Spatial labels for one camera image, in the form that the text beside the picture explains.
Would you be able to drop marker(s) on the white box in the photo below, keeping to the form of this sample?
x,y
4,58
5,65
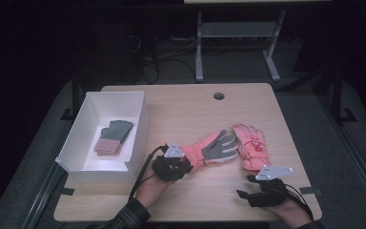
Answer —
x,y
89,127

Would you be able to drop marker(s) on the pink glove with red print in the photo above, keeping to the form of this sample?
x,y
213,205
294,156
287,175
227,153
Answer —
x,y
254,146

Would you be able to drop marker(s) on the grey tape strip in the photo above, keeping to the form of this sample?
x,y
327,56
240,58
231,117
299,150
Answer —
x,y
311,191

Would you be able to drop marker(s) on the metal floor rail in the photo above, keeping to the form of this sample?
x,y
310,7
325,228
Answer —
x,y
355,162
41,197

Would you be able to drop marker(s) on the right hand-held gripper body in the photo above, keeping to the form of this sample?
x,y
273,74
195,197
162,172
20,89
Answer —
x,y
271,189

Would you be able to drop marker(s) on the pink glove with grey palm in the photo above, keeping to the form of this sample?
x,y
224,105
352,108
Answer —
x,y
216,149

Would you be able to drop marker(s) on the person's left hand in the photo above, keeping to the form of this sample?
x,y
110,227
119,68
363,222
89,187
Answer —
x,y
154,189

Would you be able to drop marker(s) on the grey metal stand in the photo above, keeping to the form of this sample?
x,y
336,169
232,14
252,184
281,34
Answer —
x,y
235,30

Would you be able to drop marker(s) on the black metal stand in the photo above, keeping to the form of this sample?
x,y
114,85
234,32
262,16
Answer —
x,y
74,95
338,95

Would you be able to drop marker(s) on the black tape strip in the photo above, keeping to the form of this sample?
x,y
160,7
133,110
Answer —
x,y
67,191

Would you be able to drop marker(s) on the person's right hand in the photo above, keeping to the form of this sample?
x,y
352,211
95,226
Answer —
x,y
290,208

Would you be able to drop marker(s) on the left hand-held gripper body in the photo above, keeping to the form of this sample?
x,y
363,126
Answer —
x,y
168,167

